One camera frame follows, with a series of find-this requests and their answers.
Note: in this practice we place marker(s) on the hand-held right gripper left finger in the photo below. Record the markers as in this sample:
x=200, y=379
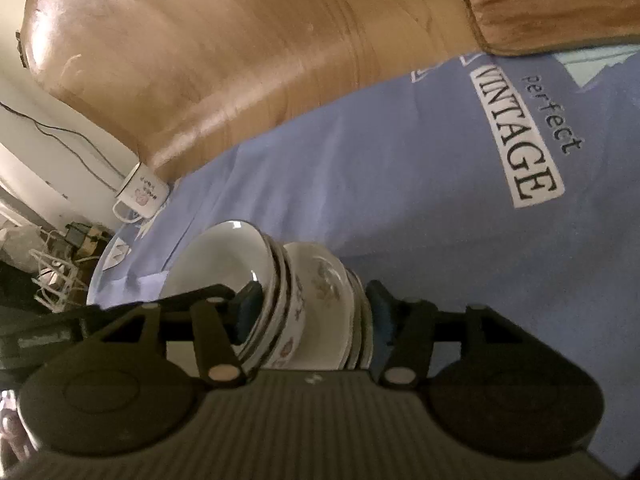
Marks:
x=247, y=312

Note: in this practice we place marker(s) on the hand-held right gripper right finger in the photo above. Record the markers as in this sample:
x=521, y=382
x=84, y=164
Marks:
x=380, y=317

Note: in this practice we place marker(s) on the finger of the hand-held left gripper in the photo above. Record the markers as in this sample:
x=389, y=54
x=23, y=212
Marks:
x=190, y=294

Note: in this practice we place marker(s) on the white plate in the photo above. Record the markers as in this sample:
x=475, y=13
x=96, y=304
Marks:
x=362, y=330
x=325, y=320

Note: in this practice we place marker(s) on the white floral bowl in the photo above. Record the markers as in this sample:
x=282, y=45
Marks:
x=296, y=320
x=277, y=310
x=210, y=265

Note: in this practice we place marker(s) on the person's left hand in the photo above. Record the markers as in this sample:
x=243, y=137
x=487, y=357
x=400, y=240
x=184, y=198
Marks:
x=7, y=430

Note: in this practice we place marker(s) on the clear plastic bag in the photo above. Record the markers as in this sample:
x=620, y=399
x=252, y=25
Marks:
x=17, y=247

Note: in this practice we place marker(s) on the white enamel mug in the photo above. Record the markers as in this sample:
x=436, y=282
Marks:
x=145, y=192

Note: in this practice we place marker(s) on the dark power adapter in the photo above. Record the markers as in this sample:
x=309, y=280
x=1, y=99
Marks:
x=85, y=240

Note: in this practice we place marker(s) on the blue printed blanket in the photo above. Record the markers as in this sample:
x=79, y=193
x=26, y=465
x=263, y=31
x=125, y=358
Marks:
x=400, y=185

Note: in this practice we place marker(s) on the wood-grain vinyl sheet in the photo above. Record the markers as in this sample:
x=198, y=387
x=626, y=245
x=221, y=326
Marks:
x=225, y=60

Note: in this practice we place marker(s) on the brown seat cushion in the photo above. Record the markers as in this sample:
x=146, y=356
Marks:
x=550, y=0

